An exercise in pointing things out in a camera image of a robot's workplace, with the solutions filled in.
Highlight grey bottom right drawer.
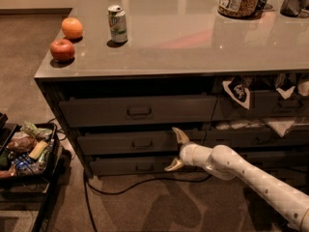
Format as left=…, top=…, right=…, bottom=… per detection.
left=196, top=150, right=309, bottom=179

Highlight green white soda can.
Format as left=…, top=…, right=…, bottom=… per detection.
left=107, top=5, right=127, bottom=44

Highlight grey top left drawer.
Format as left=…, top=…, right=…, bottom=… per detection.
left=59, top=95, right=216, bottom=128

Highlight black white snack bag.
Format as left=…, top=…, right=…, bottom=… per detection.
left=222, top=76, right=250, bottom=109

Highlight grey top right drawer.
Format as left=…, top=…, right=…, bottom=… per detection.
left=212, top=90, right=309, bottom=121

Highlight white paper in drawer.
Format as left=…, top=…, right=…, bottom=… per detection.
left=214, top=117, right=296, bottom=137

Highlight grey cabinet with countertop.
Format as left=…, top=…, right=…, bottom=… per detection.
left=35, top=0, right=309, bottom=175

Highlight dark glass container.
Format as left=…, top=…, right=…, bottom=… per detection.
left=280, top=0, right=309, bottom=17

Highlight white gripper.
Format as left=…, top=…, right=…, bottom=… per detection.
left=164, top=127, right=212, bottom=172

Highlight grey bottom left drawer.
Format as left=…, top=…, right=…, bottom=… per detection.
left=89, top=154, right=200, bottom=177

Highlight grey middle left drawer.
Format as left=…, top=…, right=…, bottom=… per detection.
left=76, top=129, right=207, bottom=157

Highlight red apple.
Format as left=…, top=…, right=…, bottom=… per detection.
left=50, top=39, right=75, bottom=62

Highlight orange fruit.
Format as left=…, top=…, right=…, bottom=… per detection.
left=62, top=17, right=83, bottom=40

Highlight black tray of snacks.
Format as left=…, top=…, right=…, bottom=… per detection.
left=0, top=113, right=58, bottom=182

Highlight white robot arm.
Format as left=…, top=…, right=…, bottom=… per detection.
left=165, top=128, right=309, bottom=232

